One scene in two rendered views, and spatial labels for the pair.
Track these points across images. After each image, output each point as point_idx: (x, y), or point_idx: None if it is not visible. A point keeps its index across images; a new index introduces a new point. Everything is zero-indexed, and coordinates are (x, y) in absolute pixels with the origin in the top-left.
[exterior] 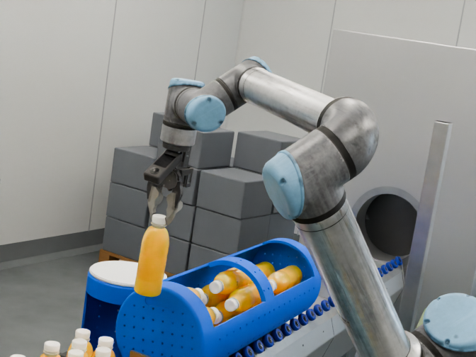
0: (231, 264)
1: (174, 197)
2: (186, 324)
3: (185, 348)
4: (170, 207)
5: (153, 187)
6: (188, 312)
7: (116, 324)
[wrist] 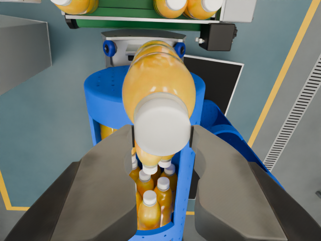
0: (147, 232)
1: (68, 207)
2: (106, 86)
3: (107, 76)
4: (106, 158)
5: (266, 231)
6: (104, 92)
7: (201, 78)
